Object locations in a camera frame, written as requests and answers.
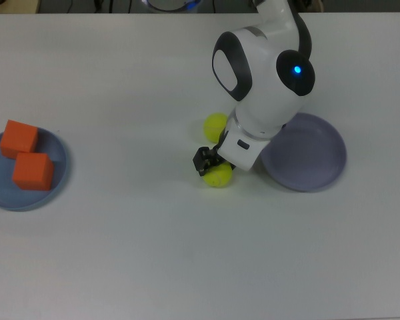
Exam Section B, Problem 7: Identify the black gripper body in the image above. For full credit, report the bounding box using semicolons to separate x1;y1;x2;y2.
214;131;236;172

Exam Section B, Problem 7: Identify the yellow tennis ball black print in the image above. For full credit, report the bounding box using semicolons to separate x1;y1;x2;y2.
203;112;229;144

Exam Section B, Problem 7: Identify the plain yellow tennis ball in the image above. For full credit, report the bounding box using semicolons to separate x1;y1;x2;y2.
202;162;234;189

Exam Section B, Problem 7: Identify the orange foam cube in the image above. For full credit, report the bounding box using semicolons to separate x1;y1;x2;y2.
0;119;39;160
11;152;55;192

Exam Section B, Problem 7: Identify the purple plastic plate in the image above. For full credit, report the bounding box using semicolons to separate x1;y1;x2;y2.
259;112;349;193

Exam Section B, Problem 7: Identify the blue plastic plate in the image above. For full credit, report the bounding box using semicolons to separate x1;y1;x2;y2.
0;127;71;213

